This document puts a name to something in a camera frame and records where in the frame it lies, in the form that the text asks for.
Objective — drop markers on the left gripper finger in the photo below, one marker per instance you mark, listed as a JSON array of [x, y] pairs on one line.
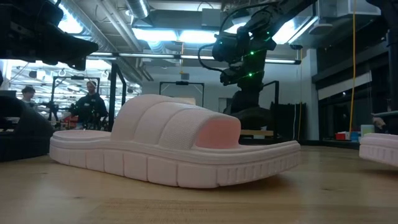
[[77, 54], [77, 44]]

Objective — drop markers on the pink slide sandal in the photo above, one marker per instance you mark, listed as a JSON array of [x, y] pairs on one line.
[[155, 149], [379, 149]]

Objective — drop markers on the background black robot arm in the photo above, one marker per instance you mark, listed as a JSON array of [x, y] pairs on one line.
[[51, 109]]

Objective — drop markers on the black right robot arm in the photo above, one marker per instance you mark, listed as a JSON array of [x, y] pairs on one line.
[[264, 18]]

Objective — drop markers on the person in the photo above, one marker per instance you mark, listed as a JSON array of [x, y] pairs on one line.
[[28, 96], [91, 109]]

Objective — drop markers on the long ceiling light bar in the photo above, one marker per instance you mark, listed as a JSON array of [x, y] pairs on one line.
[[149, 55]]

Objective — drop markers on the red box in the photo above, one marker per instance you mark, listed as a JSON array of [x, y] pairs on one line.
[[340, 136]]

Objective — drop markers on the blue box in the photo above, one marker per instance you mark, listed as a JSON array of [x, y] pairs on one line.
[[355, 137]]

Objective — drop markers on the green container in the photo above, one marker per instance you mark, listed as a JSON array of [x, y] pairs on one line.
[[367, 130]]

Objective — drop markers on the wooden shelf with black frame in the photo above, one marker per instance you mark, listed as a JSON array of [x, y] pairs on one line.
[[252, 133]]

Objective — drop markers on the black metal stand frame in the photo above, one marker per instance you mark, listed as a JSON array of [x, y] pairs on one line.
[[112, 93]]

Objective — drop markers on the silver ventilation duct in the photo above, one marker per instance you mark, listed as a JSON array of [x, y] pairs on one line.
[[138, 7]]

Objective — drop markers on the black metal table frame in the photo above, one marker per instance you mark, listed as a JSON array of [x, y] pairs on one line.
[[392, 77]]

